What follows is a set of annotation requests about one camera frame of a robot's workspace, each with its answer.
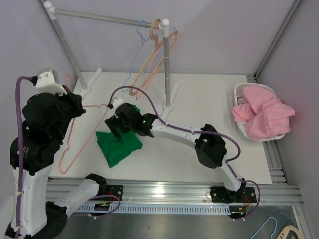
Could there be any pink hanger with green shirt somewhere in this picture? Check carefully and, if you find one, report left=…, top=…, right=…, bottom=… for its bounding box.
left=58, top=73, right=109, bottom=174

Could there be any green t shirt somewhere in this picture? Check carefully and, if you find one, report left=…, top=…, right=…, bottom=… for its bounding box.
left=95, top=105, right=144, bottom=169

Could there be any beige wooden hanger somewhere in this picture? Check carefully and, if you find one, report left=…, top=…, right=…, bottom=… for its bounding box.
left=128, top=18, right=179, bottom=97

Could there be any blue plastic hanger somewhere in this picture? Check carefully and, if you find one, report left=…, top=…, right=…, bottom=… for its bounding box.
left=123, top=19, right=150, bottom=86

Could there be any pink t shirt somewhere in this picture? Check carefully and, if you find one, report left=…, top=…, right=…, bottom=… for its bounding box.
left=232, top=85, right=295, bottom=142

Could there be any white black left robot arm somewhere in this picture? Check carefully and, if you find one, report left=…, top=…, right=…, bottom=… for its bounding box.
left=4, top=92, right=107, bottom=239

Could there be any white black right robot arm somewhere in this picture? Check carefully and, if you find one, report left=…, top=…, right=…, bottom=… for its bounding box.
left=105, top=103, right=246, bottom=202

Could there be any blue hanger on floor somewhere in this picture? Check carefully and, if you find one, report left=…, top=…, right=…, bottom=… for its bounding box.
left=250, top=217, right=278, bottom=239

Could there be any wooden hanger on floor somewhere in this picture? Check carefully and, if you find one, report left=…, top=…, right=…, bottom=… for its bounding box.
left=277, top=225, right=304, bottom=239

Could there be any silver white clothes rack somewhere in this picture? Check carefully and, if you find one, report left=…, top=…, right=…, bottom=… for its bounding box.
left=40, top=0, right=179, bottom=119

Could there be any white perforated plastic basket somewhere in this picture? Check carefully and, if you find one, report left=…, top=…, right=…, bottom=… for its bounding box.
left=234, top=83, right=286, bottom=142

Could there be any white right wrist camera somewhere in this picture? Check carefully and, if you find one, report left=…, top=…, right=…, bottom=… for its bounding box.
left=108, top=97, right=124, bottom=110

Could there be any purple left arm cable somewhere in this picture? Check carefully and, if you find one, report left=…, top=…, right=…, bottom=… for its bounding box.
left=13, top=76, right=120, bottom=239

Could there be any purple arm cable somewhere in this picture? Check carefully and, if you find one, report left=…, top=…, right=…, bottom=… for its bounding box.
left=108, top=86, right=261, bottom=221
left=13, top=76, right=120, bottom=239

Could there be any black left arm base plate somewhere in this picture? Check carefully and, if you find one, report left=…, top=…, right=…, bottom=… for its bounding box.
left=97, top=185, right=124, bottom=201

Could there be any aluminium rail frame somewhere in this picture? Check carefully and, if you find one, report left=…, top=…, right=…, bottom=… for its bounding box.
left=46, top=177, right=304, bottom=206

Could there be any white slotted cable duct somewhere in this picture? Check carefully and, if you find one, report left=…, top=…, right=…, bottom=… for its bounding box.
left=76, top=203, right=243, bottom=215

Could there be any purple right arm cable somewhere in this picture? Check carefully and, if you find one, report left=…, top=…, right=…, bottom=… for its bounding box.
left=108, top=86, right=261, bottom=221

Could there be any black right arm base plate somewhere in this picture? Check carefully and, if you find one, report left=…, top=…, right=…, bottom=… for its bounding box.
left=210, top=186, right=257, bottom=204

